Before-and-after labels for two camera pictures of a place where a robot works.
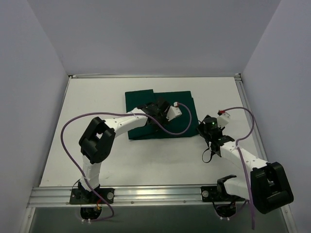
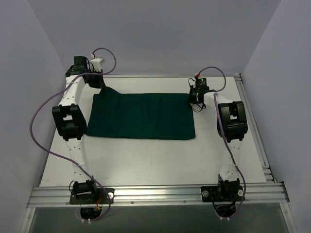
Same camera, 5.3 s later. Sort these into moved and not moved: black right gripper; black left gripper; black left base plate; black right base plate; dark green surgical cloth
Moved: dark green surgical cloth; black right gripper; black left gripper
Not moved: black left base plate; black right base plate
